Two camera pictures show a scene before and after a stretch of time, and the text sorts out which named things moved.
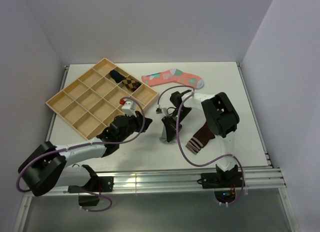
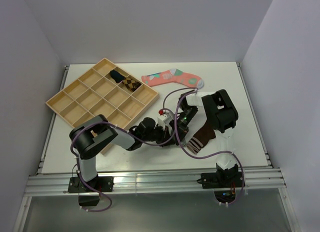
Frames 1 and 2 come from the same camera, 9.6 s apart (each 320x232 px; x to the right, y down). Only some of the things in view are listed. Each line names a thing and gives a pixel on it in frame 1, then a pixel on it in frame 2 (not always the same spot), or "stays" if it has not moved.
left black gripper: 139,120 -> 165,134
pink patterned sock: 172,75 stays
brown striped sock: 200,139 stays
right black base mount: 224,184 stays
